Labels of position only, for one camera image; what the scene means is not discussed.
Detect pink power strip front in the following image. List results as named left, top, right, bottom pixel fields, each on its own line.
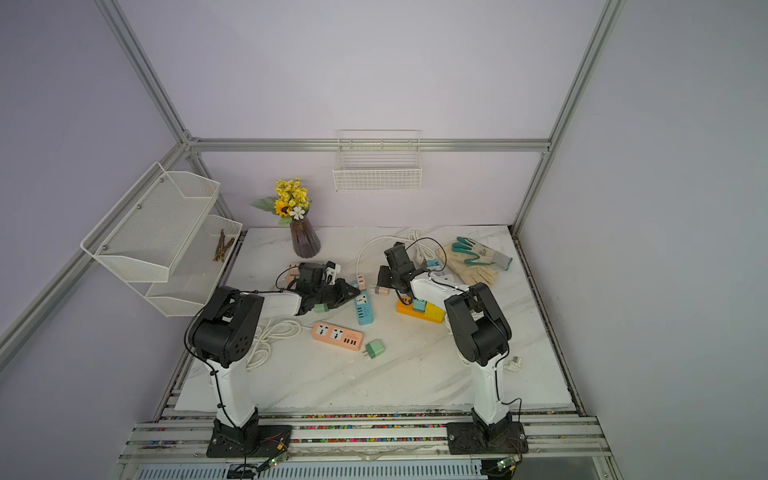
left=311, top=321, right=364, bottom=352

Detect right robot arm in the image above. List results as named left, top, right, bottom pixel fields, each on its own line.
left=380, top=242, right=513, bottom=430

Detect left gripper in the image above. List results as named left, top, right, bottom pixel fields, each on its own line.
left=314, top=280, right=360, bottom=312

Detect white cable far right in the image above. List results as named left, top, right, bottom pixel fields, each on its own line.
left=356, top=230, right=436, bottom=277

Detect wooden clothespins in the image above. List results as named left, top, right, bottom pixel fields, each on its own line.
left=214, top=229, right=237, bottom=263

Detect beige work glove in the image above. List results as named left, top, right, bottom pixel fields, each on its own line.
left=437, top=246, right=498, bottom=285

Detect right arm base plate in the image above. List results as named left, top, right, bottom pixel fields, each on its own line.
left=446, top=422, right=529, bottom=455

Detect white wire wall basket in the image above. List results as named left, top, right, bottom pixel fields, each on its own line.
left=333, top=129, right=422, bottom=192

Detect purple ribbed glass vase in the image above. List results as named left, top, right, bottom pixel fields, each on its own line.
left=290, top=217, right=321, bottom=258

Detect yellow artificial flowers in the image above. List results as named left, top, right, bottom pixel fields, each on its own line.
left=251, top=177, right=311, bottom=226

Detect green grey work glove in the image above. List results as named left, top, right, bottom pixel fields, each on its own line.
left=451, top=237, right=512, bottom=271

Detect white mesh wall shelf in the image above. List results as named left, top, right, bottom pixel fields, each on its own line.
left=80, top=163, right=242, bottom=317

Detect teal charger plug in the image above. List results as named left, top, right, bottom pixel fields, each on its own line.
left=412, top=299, right=427, bottom=313

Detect pink power strip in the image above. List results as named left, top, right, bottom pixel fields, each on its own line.
left=284, top=263, right=299, bottom=285
left=311, top=321, right=364, bottom=352

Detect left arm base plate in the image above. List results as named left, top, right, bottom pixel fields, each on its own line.
left=206, top=420, right=292, bottom=458

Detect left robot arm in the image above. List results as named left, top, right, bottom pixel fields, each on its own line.
left=184, top=261, right=361, bottom=430

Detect orange power strip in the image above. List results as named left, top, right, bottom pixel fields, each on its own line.
left=396, top=299, right=446, bottom=324

